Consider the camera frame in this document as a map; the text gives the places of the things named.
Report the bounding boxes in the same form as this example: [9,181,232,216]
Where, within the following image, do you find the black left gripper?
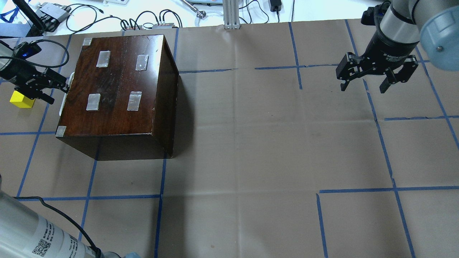
[1,57,69,105]

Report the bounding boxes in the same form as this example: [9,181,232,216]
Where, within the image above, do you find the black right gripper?
[336,32,418,94]

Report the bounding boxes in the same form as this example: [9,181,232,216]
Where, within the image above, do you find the light wooden drawer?
[59,72,75,116]

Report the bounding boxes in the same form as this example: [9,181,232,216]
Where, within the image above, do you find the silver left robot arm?
[1,191,119,258]

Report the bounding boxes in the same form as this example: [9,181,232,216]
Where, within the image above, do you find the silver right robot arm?
[336,0,459,93]

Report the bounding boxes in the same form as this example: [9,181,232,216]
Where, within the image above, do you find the yellow block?
[9,90,36,109]

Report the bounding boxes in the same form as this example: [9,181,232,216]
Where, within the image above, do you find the dark wooden drawer cabinet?
[55,34,179,161]

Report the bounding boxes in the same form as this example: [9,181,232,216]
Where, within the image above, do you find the black power adapter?
[269,0,282,13]

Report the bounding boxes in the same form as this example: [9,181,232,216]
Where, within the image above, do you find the brown paper table mat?
[1,19,458,258]

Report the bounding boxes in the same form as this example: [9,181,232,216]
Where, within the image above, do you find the metal rod tool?
[180,0,207,19]

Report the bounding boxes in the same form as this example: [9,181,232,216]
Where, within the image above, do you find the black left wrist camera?
[13,41,42,59]

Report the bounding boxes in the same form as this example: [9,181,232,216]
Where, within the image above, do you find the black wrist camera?
[13,41,42,59]
[360,1,391,26]

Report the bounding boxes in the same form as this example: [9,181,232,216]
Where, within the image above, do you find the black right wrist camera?
[360,1,391,26]

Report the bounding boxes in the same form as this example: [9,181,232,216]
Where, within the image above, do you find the aluminium frame post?
[222,0,241,29]

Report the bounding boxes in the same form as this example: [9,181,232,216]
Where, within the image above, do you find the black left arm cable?
[14,196,104,258]

